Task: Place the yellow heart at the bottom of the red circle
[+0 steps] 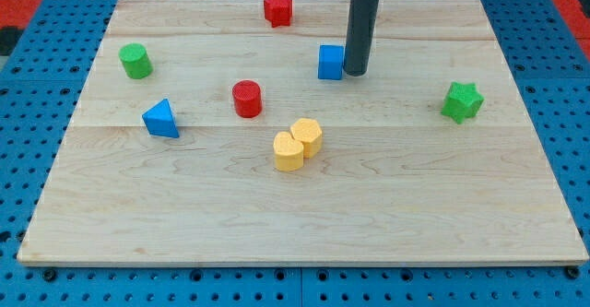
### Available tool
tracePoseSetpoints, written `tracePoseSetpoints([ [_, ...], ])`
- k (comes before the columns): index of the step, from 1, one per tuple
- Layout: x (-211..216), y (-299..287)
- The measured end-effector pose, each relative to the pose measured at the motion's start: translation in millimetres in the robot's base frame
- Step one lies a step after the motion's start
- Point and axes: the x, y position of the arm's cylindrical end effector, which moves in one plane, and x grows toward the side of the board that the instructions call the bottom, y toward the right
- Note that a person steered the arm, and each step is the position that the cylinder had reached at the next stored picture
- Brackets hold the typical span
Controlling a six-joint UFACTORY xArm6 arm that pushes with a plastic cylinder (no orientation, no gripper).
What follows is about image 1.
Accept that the light wooden board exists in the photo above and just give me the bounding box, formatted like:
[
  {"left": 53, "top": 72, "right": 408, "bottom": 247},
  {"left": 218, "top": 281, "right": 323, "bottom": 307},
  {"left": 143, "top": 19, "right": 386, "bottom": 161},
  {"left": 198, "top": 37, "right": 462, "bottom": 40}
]
[{"left": 18, "top": 0, "right": 588, "bottom": 267}]

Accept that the green cylinder block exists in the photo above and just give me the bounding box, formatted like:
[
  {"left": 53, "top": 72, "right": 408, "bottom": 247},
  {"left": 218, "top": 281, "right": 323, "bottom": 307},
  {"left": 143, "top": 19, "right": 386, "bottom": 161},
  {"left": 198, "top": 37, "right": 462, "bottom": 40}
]
[{"left": 118, "top": 43, "right": 153, "bottom": 79}]

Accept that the green star block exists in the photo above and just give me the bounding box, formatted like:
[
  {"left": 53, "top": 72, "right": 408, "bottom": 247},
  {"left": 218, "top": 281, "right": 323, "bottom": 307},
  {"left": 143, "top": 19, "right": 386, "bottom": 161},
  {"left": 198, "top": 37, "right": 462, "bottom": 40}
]
[{"left": 441, "top": 82, "right": 485, "bottom": 124}]

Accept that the red cylinder block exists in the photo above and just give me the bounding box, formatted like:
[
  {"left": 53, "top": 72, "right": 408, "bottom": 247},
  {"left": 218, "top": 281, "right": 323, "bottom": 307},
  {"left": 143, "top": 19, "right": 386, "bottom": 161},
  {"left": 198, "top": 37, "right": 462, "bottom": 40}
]
[{"left": 231, "top": 80, "right": 262, "bottom": 118}]

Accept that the yellow heart block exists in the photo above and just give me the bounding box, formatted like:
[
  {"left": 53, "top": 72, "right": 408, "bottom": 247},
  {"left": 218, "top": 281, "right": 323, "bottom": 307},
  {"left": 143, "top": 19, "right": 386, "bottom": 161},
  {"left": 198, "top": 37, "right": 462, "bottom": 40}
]
[{"left": 273, "top": 132, "right": 304, "bottom": 171}]

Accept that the blue cube block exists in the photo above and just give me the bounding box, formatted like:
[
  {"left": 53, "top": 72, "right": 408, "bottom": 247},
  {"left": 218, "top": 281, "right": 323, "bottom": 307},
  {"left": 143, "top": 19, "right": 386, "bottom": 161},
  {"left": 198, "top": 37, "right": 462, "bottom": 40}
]
[{"left": 317, "top": 44, "right": 344, "bottom": 80}]

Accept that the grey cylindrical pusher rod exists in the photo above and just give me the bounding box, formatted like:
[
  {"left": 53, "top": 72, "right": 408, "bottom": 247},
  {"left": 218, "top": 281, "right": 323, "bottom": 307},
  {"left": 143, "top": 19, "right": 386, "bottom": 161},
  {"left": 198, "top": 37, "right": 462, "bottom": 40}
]
[{"left": 343, "top": 0, "right": 379, "bottom": 77}]

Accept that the yellow hexagon block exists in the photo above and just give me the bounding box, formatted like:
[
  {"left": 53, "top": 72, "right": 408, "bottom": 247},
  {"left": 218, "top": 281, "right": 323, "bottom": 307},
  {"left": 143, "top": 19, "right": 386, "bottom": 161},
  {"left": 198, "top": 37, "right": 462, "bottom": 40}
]
[{"left": 289, "top": 118, "right": 323, "bottom": 159}]

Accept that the blue triangle block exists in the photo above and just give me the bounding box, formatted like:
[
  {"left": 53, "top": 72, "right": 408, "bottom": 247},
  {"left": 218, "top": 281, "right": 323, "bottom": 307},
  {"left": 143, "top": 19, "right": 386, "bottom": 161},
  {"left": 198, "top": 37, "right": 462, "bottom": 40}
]
[{"left": 142, "top": 99, "right": 180, "bottom": 138}]

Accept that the red star block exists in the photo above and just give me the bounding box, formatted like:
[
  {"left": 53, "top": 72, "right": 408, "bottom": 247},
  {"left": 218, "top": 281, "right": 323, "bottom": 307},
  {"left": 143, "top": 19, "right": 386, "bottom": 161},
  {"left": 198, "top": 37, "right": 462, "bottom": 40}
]
[{"left": 263, "top": 0, "right": 293, "bottom": 28}]

